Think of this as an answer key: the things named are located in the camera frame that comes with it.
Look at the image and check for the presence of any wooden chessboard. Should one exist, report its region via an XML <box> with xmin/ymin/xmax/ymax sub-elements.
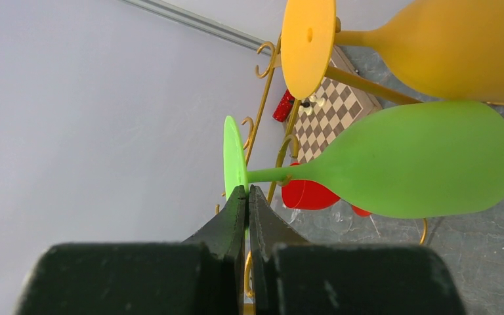
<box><xmin>291</xmin><ymin>45</ymin><xmax>383</xmax><ymax>165</ymax></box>

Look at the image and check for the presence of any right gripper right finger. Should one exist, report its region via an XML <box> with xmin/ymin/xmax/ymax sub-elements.
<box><xmin>249</xmin><ymin>185</ymin><xmax>308</xmax><ymax>314</ymax></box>

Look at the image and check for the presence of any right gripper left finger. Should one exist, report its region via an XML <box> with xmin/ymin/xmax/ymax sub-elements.
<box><xmin>183</xmin><ymin>186</ymin><xmax>247</xmax><ymax>314</ymax></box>

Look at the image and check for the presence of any red glitter tube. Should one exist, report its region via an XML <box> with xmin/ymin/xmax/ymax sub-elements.
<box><xmin>272</xmin><ymin>89</ymin><xmax>295</xmax><ymax>123</ymax></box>

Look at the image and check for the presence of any orange wine glass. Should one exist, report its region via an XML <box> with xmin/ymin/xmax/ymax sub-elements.
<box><xmin>280</xmin><ymin>1</ymin><xmax>504</xmax><ymax>104</ymax></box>

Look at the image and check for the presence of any red wine glass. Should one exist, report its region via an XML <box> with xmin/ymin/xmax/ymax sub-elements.
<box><xmin>281</xmin><ymin>161</ymin><xmax>372</xmax><ymax>219</ymax></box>

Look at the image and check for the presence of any gold wire glass rack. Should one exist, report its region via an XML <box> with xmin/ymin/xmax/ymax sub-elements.
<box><xmin>215</xmin><ymin>17</ymin><xmax>504</xmax><ymax>315</ymax></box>

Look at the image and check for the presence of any green wine glass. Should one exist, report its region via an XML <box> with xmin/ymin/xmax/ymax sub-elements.
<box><xmin>223</xmin><ymin>101</ymin><xmax>504</xmax><ymax>219</ymax></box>

